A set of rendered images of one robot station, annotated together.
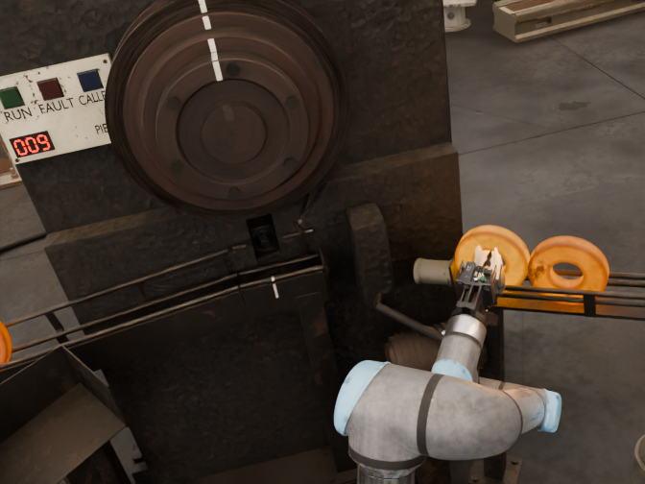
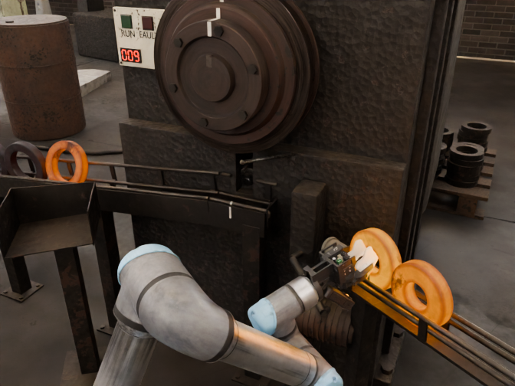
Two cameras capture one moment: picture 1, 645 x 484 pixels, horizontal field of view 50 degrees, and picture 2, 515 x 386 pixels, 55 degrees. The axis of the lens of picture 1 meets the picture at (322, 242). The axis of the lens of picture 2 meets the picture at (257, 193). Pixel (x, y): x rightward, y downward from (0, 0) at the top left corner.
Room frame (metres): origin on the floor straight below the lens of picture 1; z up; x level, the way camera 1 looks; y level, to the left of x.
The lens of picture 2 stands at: (0.13, -0.57, 1.43)
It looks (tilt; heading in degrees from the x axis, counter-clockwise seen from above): 27 degrees down; 28
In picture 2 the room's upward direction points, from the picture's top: straight up
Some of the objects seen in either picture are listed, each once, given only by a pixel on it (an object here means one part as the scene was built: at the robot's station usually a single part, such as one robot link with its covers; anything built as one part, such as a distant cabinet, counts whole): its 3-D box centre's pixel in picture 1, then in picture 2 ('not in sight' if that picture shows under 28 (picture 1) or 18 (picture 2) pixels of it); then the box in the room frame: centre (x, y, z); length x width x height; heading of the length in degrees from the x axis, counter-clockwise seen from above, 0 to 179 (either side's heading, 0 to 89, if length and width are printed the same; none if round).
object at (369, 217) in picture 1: (370, 255); (308, 221); (1.32, -0.11, 0.68); 0.11 x 0.08 x 0.24; 4
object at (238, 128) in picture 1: (233, 130); (214, 76); (1.20, 0.12, 1.11); 0.28 x 0.06 x 0.28; 94
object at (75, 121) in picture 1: (60, 110); (151, 39); (1.38, 0.47, 1.15); 0.26 x 0.02 x 0.18; 94
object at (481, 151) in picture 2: not in sight; (397, 143); (3.27, 0.05, 0.22); 1.20 x 0.81 x 0.44; 92
